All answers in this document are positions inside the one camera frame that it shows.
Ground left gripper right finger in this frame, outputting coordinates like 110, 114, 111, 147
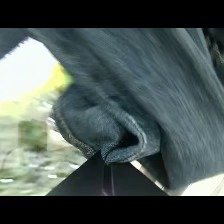
110, 161, 168, 197

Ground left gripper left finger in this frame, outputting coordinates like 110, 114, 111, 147
46, 151, 109, 197

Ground dark blue jeans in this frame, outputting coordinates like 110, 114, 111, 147
0, 27, 224, 192

